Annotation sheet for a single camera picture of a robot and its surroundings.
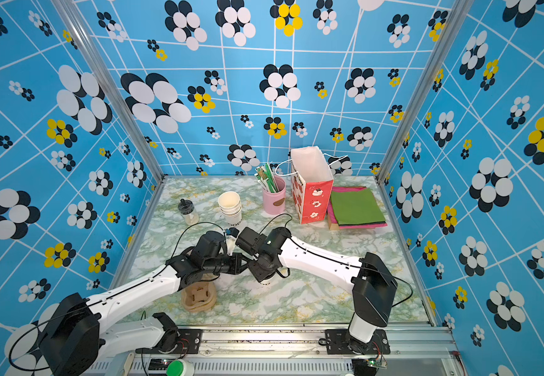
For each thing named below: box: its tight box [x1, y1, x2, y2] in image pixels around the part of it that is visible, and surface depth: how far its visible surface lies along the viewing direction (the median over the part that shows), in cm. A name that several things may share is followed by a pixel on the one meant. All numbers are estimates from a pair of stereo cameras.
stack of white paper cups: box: [217, 191, 243, 227], surface depth 95 cm
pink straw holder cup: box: [262, 175, 287, 216], surface depth 101 cm
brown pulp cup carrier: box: [180, 281, 218, 313], surface depth 79 cm
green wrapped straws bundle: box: [253, 162, 280, 194], surface depth 95 cm
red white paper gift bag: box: [274, 145, 349, 225], surface depth 95 cm
